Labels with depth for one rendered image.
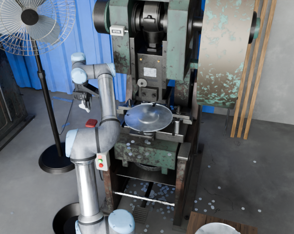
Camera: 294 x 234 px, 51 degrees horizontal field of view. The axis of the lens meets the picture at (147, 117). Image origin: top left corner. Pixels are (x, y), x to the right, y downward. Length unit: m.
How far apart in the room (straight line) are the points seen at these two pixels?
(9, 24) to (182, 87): 1.13
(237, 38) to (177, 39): 0.41
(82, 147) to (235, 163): 1.70
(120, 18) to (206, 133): 1.72
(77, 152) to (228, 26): 0.79
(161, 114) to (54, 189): 1.15
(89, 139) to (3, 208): 1.40
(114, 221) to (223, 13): 0.99
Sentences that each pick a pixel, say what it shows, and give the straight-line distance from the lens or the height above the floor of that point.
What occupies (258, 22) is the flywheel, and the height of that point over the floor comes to 1.37.
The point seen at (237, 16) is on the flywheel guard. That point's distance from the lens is 1.24.
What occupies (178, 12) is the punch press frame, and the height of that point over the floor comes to 1.42.
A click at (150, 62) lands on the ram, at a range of 1.70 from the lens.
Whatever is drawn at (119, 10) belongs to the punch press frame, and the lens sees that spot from 1.60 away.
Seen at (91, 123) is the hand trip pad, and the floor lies 0.76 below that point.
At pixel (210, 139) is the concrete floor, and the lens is 2.95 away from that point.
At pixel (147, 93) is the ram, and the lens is 1.76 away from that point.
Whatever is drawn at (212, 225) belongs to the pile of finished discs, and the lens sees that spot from 1.84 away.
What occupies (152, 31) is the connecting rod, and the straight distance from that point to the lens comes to 1.66.
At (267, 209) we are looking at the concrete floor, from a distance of 2.49.
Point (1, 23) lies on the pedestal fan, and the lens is 2.08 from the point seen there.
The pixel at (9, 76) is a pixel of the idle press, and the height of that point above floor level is 0.53.
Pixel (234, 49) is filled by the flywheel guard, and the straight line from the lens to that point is 1.26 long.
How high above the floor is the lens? 1.87
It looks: 36 degrees down
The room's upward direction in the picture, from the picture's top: 1 degrees counter-clockwise
